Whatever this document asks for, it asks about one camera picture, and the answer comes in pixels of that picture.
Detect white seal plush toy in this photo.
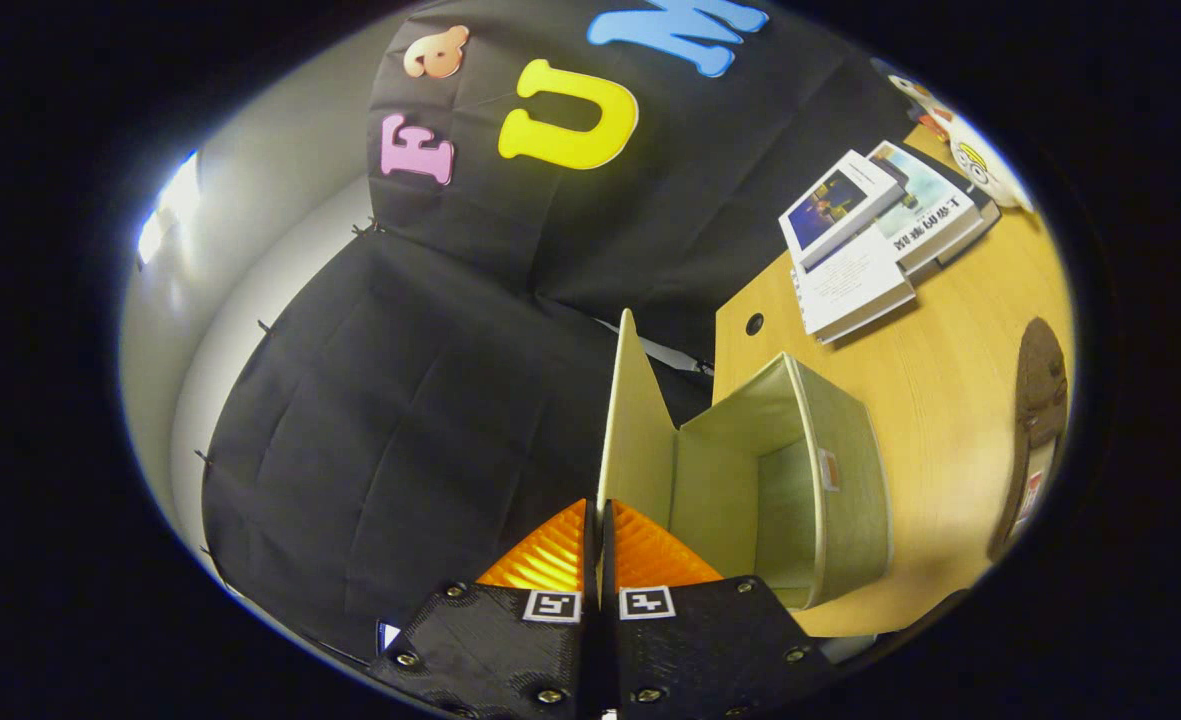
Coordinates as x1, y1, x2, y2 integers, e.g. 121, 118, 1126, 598
944, 111, 1037, 214

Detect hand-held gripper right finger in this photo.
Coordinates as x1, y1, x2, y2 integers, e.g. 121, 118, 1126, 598
600, 498, 836, 720

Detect book with dark blue cover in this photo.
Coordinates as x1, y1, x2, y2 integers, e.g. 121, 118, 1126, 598
777, 149, 907, 272

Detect brown fuzzy slipper shoe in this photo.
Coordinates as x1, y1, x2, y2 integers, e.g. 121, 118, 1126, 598
988, 317, 1070, 563

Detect white cover book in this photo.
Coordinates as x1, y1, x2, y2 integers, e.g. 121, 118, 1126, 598
791, 224, 917, 347

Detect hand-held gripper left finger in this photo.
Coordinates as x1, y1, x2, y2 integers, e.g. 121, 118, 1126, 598
370, 498, 601, 720

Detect green fabric storage box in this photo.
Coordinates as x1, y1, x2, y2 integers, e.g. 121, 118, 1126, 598
597, 308, 894, 612

